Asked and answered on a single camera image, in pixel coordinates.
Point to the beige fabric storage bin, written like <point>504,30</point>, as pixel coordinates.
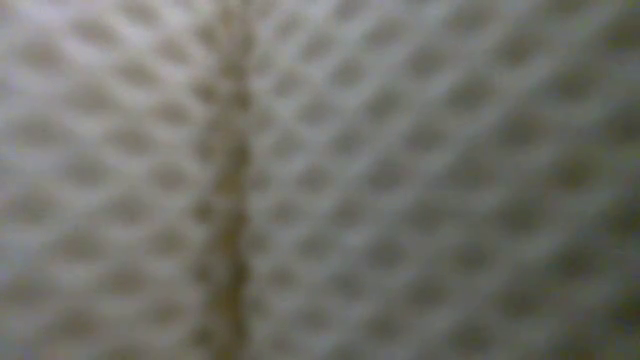
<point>320,180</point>

